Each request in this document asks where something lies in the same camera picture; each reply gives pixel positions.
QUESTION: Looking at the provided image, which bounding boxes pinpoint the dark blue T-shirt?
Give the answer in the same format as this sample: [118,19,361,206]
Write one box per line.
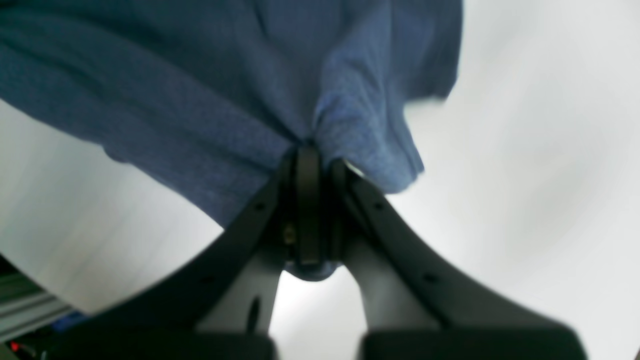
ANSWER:
[0,0,463,281]

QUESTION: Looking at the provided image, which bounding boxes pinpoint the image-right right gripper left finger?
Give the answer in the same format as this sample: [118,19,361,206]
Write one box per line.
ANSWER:
[47,145,321,360]

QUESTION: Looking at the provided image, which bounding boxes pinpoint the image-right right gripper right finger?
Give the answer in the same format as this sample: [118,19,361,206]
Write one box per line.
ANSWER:
[330,161,586,360]

